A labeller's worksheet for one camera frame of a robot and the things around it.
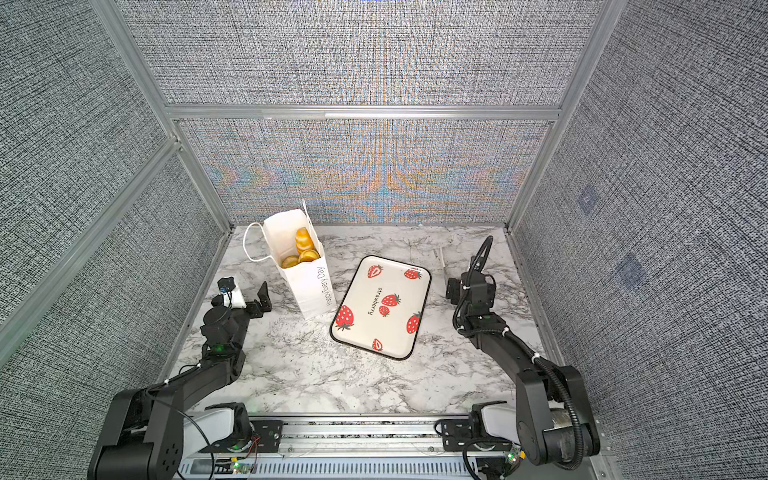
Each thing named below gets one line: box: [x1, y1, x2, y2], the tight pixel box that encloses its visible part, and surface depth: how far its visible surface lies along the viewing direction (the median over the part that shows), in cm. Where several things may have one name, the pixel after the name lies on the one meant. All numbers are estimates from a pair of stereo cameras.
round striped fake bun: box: [281, 249, 321, 269], surface depth 91 cm
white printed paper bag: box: [242, 199, 338, 320], surface depth 90 cm
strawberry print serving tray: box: [330, 255, 432, 361], surface depth 99 cm
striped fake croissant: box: [295, 226, 315, 253], surface depth 94 cm
